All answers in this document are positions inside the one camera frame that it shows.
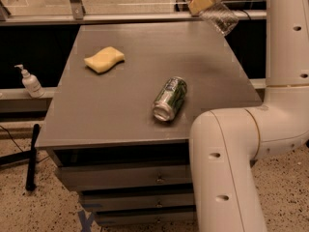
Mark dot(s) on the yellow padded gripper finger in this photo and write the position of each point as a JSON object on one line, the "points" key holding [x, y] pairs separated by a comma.
{"points": [[202, 0]]}

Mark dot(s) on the clear plastic water bottle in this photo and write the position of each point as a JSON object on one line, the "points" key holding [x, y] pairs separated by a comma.
{"points": [[220, 17]]}

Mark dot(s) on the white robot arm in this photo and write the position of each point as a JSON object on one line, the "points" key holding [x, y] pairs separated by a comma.
{"points": [[223, 142]]}

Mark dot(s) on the white pump dispenser bottle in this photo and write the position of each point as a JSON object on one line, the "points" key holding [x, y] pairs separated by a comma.
{"points": [[30, 82]]}

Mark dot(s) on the green aluminium soda can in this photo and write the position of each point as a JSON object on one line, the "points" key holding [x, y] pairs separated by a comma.
{"points": [[170, 99]]}

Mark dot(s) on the yellow sponge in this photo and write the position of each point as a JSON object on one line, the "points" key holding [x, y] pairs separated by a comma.
{"points": [[105, 59]]}

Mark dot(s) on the grey drawer cabinet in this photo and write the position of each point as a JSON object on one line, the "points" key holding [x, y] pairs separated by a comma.
{"points": [[107, 118]]}

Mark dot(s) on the top grey drawer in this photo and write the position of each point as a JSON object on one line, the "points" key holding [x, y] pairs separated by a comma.
{"points": [[98, 177]]}

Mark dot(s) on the grey drawer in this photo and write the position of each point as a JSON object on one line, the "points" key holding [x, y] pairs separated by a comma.
{"points": [[98, 177], [106, 204], [146, 216]]}

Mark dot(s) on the bottom grey drawer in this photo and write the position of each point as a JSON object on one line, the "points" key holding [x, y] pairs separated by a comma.
{"points": [[146, 216]]}

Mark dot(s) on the middle grey drawer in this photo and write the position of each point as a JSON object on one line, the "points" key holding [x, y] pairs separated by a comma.
{"points": [[106, 204]]}

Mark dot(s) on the black stand leg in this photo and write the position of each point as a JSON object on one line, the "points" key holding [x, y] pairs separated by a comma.
{"points": [[30, 156]]}

